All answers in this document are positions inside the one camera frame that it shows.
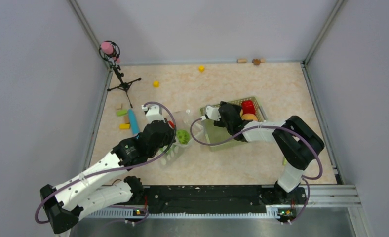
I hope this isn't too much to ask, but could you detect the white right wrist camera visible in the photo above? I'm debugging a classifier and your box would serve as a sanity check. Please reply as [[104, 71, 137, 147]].
[[201, 105, 221, 121]]

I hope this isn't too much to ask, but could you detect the small wooden block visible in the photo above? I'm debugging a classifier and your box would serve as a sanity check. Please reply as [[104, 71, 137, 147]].
[[116, 103, 123, 110]]

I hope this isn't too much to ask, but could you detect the green striped watermelon toy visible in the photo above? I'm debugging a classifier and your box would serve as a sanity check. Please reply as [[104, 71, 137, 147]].
[[176, 129, 190, 145]]

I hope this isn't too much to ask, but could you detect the brown wooden block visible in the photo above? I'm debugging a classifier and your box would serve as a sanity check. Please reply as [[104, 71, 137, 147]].
[[123, 115, 130, 124]]

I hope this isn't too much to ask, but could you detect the blue cylinder toy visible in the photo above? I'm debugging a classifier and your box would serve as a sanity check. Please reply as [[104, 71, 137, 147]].
[[127, 109, 140, 135]]

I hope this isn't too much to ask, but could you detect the green perforated plastic basket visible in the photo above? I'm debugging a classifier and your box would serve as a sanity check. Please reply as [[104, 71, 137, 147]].
[[200, 95, 269, 153]]

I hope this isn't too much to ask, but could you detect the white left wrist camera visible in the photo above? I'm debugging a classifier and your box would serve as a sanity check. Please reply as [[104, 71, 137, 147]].
[[141, 104, 165, 123]]

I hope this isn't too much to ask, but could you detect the brown wooden piece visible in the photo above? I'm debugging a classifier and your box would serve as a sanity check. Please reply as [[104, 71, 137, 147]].
[[252, 59, 261, 66]]

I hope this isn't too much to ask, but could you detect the black tripod microphone stand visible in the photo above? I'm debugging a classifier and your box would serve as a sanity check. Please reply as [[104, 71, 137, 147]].
[[98, 40, 142, 109]]

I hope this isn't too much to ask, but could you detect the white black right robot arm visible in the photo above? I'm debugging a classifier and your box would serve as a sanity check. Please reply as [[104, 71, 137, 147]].
[[205, 102, 325, 203]]

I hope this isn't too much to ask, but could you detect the clear dotted zip top bag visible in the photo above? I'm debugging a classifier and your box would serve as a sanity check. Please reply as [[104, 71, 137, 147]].
[[159, 109, 204, 168]]

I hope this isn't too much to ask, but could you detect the red wax apple toy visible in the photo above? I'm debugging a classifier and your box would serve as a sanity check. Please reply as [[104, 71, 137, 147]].
[[168, 121, 175, 129]]

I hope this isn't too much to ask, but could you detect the yellow block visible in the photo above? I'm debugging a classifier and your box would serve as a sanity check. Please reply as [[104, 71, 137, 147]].
[[119, 123, 130, 130]]

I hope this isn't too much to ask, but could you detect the peach toy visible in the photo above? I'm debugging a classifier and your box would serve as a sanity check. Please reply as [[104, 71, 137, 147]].
[[241, 113, 259, 121]]

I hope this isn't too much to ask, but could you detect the red bell pepper toy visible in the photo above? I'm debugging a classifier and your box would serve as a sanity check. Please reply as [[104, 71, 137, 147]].
[[241, 100, 256, 115]]

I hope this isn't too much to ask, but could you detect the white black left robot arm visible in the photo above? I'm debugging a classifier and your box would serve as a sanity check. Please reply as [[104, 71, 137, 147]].
[[39, 120, 176, 235]]

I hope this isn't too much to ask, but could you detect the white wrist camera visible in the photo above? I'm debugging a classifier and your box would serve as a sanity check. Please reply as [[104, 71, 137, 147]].
[[141, 104, 165, 123], [201, 105, 221, 121]]

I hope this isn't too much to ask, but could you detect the green block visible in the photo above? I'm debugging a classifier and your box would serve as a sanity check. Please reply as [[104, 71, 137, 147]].
[[116, 109, 128, 117]]

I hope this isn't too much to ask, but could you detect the wooden cork piece left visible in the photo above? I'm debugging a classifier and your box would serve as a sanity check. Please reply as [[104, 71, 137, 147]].
[[237, 59, 247, 64]]

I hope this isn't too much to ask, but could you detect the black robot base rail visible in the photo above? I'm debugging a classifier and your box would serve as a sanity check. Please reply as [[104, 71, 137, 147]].
[[126, 181, 308, 222]]

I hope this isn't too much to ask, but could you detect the green wrinkled custard apple toy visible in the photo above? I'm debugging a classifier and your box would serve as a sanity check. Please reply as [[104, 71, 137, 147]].
[[160, 146, 175, 156]]

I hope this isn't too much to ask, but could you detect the pink foam microphone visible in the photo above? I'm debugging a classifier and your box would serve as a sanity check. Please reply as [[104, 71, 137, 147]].
[[100, 41, 114, 55]]

